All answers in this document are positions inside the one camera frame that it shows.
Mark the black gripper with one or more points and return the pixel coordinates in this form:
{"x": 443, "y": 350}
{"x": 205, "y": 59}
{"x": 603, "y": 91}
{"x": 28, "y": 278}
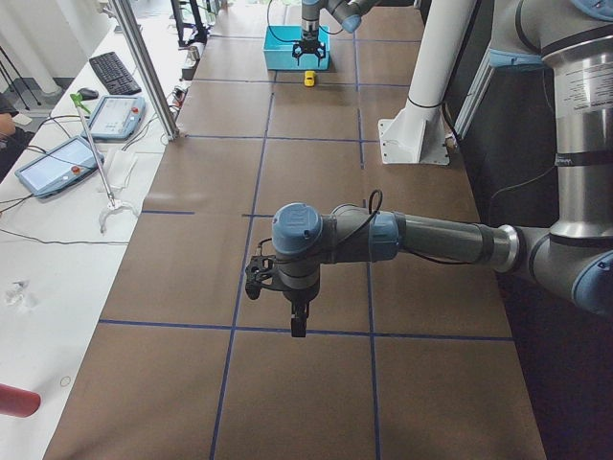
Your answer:
{"x": 309, "y": 35}
{"x": 299, "y": 297}

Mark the yellow beetle toy car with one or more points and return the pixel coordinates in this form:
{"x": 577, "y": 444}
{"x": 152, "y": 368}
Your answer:
{"x": 310, "y": 78}

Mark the person forearm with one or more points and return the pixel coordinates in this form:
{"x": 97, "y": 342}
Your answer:
{"x": 7, "y": 126}

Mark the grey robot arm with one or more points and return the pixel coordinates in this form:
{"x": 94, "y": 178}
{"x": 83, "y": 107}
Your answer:
{"x": 553, "y": 228}
{"x": 348, "y": 14}

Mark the light blue plastic bin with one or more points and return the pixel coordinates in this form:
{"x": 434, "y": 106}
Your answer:
{"x": 277, "y": 48}

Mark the black keyboard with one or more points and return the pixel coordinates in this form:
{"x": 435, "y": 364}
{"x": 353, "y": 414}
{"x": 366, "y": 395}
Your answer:
{"x": 113, "y": 74}

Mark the far blue teach pendant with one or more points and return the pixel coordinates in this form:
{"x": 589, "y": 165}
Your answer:
{"x": 116, "y": 117}

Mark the blue teach pendant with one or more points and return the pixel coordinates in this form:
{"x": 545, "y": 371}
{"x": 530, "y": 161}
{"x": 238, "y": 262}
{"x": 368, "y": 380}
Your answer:
{"x": 116, "y": 117}
{"x": 62, "y": 167}

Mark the black computer mouse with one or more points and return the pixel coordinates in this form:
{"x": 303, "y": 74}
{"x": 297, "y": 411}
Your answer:
{"x": 88, "y": 94}

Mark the near blue teach pendant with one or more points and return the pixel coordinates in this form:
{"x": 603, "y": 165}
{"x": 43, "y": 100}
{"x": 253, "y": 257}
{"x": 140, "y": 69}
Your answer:
{"x": 62, "y": 167}

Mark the crumpled clear plastic wrap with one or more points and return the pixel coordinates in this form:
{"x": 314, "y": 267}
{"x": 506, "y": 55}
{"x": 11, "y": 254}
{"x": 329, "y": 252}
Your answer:
{"x": 19, "y": 297}

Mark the red cylinder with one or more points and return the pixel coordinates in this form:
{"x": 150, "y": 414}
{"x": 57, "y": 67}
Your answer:
{"x": 18, "y": 402}

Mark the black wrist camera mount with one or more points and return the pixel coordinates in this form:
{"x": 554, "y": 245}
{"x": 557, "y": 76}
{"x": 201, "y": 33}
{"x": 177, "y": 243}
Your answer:
{"x": 262, "y": 273}

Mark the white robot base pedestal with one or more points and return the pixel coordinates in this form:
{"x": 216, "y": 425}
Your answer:
{"x": 416, "y": 135}

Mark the aluminium frame post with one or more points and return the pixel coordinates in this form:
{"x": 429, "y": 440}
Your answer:
{"x": 122, "y": 11}

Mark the green handled reacher grabber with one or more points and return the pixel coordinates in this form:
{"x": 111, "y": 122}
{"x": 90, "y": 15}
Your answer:
{"x": 114, "y": 205}

